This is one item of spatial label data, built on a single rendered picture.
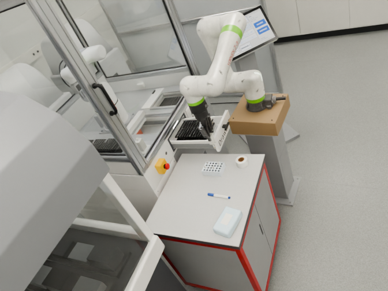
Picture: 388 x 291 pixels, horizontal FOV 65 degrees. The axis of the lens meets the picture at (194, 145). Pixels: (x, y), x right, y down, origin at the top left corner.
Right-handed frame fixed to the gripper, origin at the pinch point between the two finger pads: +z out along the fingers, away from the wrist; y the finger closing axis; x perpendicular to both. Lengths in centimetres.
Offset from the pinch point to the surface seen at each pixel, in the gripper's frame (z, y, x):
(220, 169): 20.4, -4.3, -0.9
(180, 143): 12.2, 8.8, 30.0
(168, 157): 16.1, -0.5, 36.6
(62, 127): -60, -62, 13
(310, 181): 100, 60, -35
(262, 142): 38, 38, -13
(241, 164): 20.8, 0.7, -12.4
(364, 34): 98, 309, -67
